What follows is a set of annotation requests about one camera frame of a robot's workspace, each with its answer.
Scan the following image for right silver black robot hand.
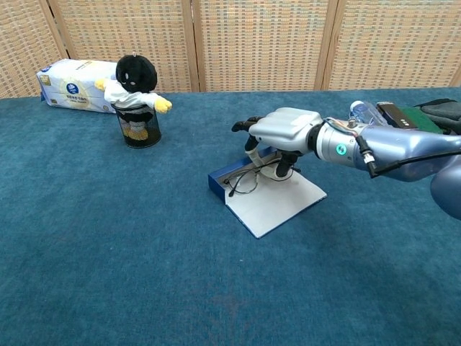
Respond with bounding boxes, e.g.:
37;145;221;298
231;107;323;181

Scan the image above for black wire eyeglasses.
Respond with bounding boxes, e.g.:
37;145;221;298
222;166;285;198

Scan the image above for blue glasses case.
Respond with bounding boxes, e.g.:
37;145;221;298
207;146;328;239

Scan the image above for clear plastic water bottle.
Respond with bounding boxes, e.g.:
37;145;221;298
349;99;388;127

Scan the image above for woven bamboo folding screen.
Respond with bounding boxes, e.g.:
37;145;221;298
0;0;461;99

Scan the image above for small black box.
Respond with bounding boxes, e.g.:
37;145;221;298
376;102;415;130

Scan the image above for green hardcover book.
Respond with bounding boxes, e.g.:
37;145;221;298
399;106;444;135

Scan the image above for black mesh pen holder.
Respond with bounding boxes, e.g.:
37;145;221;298
113;102;162;148

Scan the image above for black plush doll white shirt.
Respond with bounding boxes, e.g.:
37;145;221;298
94;53;173;115

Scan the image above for grey folded cloth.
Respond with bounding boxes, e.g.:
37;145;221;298
413;97;461;136

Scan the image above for blue felt table mat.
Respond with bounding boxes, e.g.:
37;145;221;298
0;86;461;346

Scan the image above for white tissue pack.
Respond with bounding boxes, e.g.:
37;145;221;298
35;58;125;115

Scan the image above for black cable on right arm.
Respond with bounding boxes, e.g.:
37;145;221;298
354;135;461;179

